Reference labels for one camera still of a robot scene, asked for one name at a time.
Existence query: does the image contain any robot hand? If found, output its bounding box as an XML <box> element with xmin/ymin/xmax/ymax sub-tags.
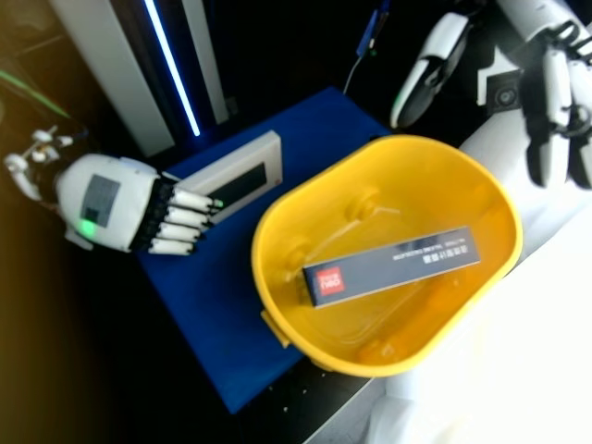
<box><xmin>55</xmin><ymin>153</ymin><xmax>226</xmax><ymax>256</ymax></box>
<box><xmin>390</xmin><ymin>0</ymin><xmax>592</xmax><ymax>191</ymax></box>

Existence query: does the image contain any white framed grey device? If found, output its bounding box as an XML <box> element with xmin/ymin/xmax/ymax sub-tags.
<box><xmin>178</xmin><ymin>129</ymin><xmax>283</xmax><ymax>226</ymax></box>

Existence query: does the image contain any dark blue slim box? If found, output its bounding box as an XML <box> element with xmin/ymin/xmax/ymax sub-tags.
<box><xmin>302</xmin><ymin>225</ymin><xmax>483</xmax><ymax>309</ymax></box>

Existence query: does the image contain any white column with blue light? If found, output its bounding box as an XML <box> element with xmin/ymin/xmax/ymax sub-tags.
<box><xmin>48</xmin><ymin>0</ymin><xmax>232</xmax><ymax>159</ymax></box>

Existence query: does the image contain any blue mat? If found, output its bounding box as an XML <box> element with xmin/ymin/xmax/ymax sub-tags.
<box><xmin>136</xmin><ymin>85</ymin><xmax>394</xmax><ymax>415</ymax></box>

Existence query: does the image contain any yellow plastic basin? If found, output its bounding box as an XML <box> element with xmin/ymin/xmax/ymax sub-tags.
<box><xmin>251</xmin><ymin>134</ymin><xmax>524</xmax><ymax>378</ymax></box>

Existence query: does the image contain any large white rounded shell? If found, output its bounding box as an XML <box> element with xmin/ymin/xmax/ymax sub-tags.
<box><xmin>369</xmin><ymin>110</ymin><xmax>592</xmax><ymax>444</ymax></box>

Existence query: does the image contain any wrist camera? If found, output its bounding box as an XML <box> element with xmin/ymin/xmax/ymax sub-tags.
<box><xmin>477</xmin><ymin>45</ymin><xmax>526</xmax><ymax>115</ymax></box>

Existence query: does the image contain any blue plug with thin cable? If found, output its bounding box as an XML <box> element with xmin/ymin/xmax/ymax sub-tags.
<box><xmin>341</xmin><ymin>0</ymin><xmax>393</xmax><ymax>96</ymax></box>

